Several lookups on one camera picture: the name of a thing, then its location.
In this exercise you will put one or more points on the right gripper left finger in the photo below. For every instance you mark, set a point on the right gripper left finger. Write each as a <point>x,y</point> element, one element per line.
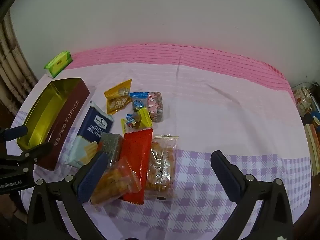
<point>89,175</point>

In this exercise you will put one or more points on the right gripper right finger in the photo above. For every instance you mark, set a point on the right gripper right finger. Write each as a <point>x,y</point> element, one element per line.
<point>229,176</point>

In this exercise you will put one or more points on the light blue pastry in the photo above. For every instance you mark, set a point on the light blue pastry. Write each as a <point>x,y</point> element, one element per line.
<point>118,180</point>

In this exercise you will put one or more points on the grey cake block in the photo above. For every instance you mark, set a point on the grey cake block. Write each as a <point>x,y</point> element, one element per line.
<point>111,144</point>

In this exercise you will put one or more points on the red snack packet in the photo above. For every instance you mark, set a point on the red snack packet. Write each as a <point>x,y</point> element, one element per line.
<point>136,149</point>

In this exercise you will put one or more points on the navy soda cracker pack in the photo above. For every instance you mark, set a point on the navy soda cracker pack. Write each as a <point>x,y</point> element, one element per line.
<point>85,145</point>

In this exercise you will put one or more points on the clear bag fried snacks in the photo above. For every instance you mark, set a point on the clear bag fried snacks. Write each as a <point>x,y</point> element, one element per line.
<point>162,166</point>

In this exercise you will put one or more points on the yellow candy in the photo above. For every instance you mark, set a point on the yellow candy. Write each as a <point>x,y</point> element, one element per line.
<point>137,121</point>

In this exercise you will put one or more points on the yellow orange snack bag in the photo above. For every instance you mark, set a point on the yellow orange snack bag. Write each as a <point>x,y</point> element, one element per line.
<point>118,97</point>

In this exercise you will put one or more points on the blue dark candy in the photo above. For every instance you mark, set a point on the blue dark candy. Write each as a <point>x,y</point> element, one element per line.
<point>139,100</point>

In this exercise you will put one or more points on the pink patterned cake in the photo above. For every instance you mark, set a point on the pink patterned cake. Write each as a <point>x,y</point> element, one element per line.
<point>155,106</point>

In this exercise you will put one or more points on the maroon gold toffee tin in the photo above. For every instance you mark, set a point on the maroon gold toffee tin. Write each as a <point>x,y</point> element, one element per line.
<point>52,116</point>

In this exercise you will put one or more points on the pink purple checkered tablecloth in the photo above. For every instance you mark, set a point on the pink purple checkered tablecloth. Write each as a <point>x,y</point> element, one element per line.
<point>212,100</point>

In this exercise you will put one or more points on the beige patterned curtain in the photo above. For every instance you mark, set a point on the beige patterned curtain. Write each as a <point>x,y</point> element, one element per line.
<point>15,71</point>

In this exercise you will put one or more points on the green tissue box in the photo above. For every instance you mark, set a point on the green tissue box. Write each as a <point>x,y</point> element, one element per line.
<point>56,65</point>

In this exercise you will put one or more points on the cluttered shelf items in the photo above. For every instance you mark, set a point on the cluttered shelf items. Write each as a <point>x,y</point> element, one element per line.
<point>307,101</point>

